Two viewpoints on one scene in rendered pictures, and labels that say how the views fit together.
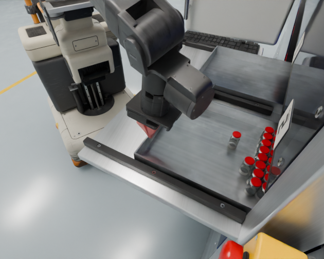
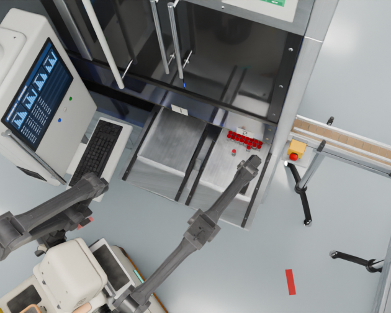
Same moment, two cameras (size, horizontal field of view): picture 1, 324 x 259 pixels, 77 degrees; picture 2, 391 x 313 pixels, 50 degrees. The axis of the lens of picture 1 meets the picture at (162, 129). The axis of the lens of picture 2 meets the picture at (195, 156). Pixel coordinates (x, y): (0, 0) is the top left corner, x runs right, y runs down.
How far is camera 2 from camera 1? 1.70 m
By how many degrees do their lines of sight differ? 46
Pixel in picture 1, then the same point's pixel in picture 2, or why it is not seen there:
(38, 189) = not seen: outside the picture
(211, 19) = (66, 157)
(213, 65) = (157, 159)
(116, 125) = (226, 215)
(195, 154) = not seen: hidden behind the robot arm
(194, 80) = (257, 159)
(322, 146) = (282, 133)
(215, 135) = (228, 161)
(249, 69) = (160, 135)
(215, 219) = (271, 164)
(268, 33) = (91, 110)
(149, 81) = not seen: hidden behind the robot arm
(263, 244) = (292, 148)
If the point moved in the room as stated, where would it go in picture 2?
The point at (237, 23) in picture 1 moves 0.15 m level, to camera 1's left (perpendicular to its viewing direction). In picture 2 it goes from (77, 133) to (77, 160)
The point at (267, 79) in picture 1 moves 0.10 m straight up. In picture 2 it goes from (172, 126) to (170, 117)
